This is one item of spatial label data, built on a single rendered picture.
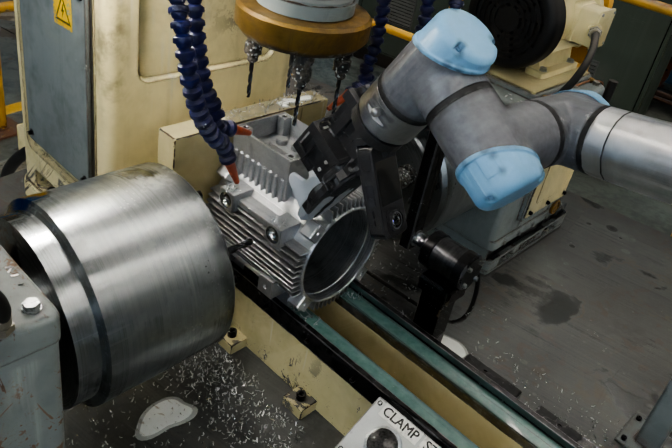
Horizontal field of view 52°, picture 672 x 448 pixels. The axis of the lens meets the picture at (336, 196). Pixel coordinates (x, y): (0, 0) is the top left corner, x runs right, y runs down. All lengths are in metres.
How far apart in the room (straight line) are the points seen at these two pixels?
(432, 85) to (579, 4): 0.74
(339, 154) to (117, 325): 0.31
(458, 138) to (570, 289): 0.85
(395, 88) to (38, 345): 0.41
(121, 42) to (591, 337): 0.96
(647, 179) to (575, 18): 0.72
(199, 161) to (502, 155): 0.49
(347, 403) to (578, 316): 0.58
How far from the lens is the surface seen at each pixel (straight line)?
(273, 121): 1.05
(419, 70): 0.69
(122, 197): 0.79
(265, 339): 1.08
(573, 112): 0.75
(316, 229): 0.90
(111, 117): 1.04
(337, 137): 0.81
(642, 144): 0.71
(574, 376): 1.27
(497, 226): 1.35
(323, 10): 0.86
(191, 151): 0.98
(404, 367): 1.04
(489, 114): 0.67
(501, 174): 0.65
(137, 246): 0.75
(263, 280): 0.98
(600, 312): 1.45
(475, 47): 0.68
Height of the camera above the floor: 1.60
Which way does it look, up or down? 31 degrees down
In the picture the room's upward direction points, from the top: 11 degrees clockwise
